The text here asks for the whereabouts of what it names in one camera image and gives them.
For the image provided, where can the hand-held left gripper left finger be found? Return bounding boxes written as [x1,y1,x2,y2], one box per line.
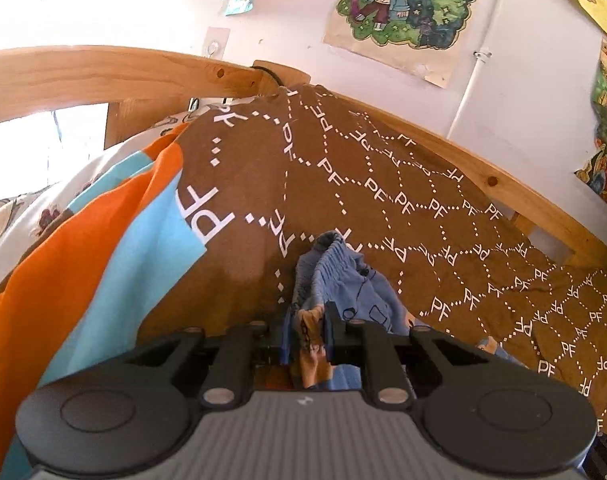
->
[127,306,295,407]

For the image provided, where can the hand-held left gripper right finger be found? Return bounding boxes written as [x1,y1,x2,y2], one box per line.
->
[323,301,490,407]

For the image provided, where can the blue printed pants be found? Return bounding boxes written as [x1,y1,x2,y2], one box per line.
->
[287,231,515,392]

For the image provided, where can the brown printed blanket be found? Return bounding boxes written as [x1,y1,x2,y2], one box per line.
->
[0,84,607,480]

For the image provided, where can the white patterned bedsheet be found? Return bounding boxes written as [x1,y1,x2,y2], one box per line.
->
[0,97,234,303]

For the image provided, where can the black cable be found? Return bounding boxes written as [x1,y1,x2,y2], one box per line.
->
[252,61,285,90]

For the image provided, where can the white wall pipe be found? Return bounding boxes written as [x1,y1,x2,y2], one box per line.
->
[446,0,515,142]

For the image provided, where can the white wall hook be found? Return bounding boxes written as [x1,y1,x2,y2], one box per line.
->
[202,26,232,59]

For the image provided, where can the wooden bed frame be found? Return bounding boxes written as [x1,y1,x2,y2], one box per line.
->
[0,44,607,273]

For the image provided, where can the cartoon character wall poster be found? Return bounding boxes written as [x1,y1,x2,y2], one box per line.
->
[323,0,485,89]

